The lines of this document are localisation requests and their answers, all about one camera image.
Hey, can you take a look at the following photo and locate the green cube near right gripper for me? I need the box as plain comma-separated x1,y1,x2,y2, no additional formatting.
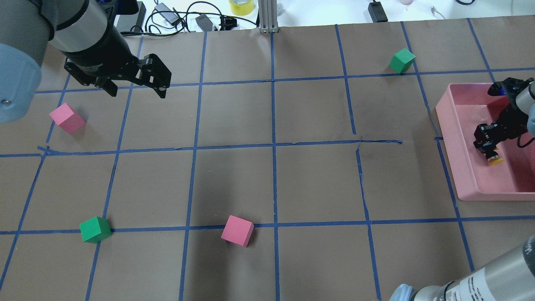
389,48,416,74

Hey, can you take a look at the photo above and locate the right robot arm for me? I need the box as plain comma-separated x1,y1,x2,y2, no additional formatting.
390,78,534,301

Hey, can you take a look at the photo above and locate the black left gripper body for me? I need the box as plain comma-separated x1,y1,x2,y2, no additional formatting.
64,27,138,86

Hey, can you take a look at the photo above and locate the aluminium frame post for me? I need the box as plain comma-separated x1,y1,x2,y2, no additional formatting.
258,0,279,34

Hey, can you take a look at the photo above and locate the black power adapter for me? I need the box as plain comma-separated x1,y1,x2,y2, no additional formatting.
195,14,217,32

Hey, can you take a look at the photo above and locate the yellow push button switch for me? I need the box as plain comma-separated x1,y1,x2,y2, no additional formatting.
479,141,503,166

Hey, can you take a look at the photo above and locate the grey usb hub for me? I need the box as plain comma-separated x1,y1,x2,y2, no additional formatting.
155,3,180,26

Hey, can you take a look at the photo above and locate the pink cube near left gripper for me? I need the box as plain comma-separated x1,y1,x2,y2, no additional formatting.
49,103,86,135

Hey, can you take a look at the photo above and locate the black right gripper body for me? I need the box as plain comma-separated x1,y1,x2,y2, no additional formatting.
495,105,529,140

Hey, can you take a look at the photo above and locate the pink cube centre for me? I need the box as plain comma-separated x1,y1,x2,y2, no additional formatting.
220,215,255,247

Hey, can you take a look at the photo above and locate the pink plastic tray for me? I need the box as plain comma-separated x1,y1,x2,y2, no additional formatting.
436,83,535,202

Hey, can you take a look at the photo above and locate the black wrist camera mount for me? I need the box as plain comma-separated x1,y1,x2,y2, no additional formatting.
487,77,534,97

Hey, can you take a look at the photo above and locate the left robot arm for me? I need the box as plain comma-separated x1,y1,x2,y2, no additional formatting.
0,0,172,122

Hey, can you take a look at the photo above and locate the green cube front left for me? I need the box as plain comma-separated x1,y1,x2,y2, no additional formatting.
79,217,112,244

